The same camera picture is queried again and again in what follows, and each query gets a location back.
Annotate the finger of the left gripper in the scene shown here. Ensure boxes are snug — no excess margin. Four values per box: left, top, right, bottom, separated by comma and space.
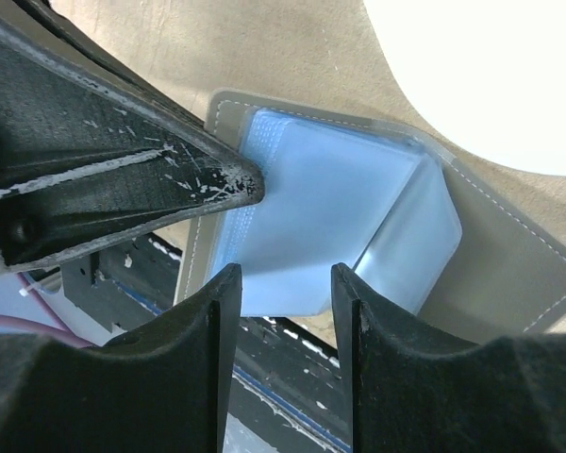
18, 0, 204, 129
0, 8, 264, 275

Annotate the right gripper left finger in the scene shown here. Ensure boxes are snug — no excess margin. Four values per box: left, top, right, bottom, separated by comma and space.
0, 264, 241, 452

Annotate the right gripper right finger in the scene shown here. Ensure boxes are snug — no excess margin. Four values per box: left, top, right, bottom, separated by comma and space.
331, 264, 566, 452

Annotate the grey card holder wallet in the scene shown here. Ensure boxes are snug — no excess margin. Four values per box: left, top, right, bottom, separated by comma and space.
175, 90, 566, 343

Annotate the white oblong plastic tray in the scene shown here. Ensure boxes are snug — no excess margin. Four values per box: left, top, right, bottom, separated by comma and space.
365, 1, 566, 176

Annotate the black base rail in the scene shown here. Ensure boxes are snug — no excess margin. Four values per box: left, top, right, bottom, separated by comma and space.
60, 233, 350, 452

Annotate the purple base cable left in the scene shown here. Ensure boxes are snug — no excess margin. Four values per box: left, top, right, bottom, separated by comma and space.
0, 310, 95, 348

